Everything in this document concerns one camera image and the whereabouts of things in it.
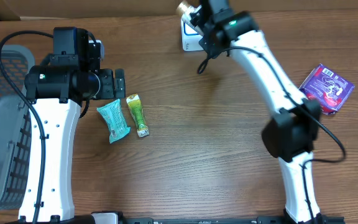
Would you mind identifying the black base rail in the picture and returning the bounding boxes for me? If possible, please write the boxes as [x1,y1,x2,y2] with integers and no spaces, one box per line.
[122,216,344,224]

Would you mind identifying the grey plastic basket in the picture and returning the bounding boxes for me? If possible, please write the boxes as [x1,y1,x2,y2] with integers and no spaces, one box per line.
[0,44,37,212]

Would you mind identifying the white tube gold cap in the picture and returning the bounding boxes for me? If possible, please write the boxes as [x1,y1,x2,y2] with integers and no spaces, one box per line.
[177,1,204,36]

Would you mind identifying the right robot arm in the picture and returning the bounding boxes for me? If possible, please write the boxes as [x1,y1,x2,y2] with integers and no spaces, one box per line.
[177,1,320,223]

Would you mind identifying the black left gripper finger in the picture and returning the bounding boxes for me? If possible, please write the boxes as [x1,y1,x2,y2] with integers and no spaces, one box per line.
[114,84,126,99]
[115,68,125,84]

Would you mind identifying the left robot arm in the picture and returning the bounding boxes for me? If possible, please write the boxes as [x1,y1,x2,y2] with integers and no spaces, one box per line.
[17,27,126,224]

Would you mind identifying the white barcode scanner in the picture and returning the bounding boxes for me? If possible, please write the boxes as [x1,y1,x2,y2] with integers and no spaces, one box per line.
[181,21,203,52]

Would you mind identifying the green juice pouch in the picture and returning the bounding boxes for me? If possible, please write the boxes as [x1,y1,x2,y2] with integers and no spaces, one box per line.
[126,94,149,138]

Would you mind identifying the teal snack packet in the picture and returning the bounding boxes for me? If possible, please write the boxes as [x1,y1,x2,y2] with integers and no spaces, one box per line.
[96,99,131,144]

